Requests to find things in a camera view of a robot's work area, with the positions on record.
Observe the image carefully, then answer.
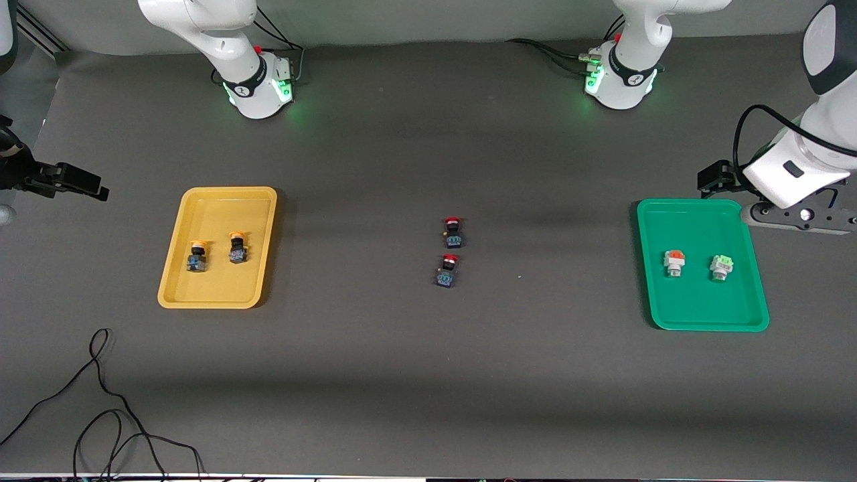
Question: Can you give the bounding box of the green plastic tray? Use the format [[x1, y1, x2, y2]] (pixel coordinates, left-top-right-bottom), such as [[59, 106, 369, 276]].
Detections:
[[635, 198, 771, 333]]

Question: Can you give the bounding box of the yellow plastic tray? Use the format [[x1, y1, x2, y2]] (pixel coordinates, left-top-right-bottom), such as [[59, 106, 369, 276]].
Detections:
[[157, 186, 279, 310]]

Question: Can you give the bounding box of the black left arm base cable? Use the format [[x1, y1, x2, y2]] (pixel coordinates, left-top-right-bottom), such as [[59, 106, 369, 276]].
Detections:
[[505, 16, 625, 76]]

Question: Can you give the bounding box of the aluminium profile rail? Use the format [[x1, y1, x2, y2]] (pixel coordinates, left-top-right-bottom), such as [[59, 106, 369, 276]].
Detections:
[[13, 4, 69, 58]]

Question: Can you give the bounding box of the thin black loose cable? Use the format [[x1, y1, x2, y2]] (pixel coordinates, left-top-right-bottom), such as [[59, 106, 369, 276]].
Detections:
[[0, 327, 205, 482]]

